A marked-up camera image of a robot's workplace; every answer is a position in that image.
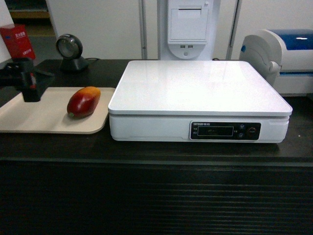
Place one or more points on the white checkout scale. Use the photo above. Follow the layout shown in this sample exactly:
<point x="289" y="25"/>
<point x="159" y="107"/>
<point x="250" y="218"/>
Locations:
<point x="197" y="101"/>

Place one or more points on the beige plastic tray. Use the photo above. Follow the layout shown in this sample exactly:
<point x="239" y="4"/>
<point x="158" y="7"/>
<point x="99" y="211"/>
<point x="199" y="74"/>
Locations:
<point x="49" y="115"/>

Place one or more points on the black checkout counter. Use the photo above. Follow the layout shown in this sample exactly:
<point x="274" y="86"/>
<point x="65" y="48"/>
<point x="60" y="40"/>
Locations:
<point x="92" y="185"/>

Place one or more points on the white blue label printer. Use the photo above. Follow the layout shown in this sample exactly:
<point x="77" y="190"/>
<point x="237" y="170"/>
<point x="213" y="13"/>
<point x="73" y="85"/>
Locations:
<point x="283" y="57"/>

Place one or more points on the red fire extinguisher box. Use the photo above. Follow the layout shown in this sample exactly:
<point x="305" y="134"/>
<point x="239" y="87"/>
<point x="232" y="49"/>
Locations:
<point x="17" y="41"/>

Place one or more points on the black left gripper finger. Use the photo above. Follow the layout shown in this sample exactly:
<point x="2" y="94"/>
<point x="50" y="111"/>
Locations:
<point x="33" y="94"/>

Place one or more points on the dark red mango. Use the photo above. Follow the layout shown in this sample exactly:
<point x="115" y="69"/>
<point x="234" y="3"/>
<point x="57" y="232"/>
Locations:
<point x="83" y="102"/>

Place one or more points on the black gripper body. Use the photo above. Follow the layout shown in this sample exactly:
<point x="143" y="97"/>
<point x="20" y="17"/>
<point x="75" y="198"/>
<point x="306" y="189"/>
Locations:
<point x="19" y="74"/>

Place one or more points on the black barcode scanner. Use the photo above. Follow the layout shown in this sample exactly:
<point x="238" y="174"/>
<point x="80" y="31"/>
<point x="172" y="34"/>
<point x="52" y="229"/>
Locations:
<point x="71" y="48"/>

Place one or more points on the white receipt printer kiosk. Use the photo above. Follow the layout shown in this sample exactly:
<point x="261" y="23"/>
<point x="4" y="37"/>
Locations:
<point x="187" y="29"/>

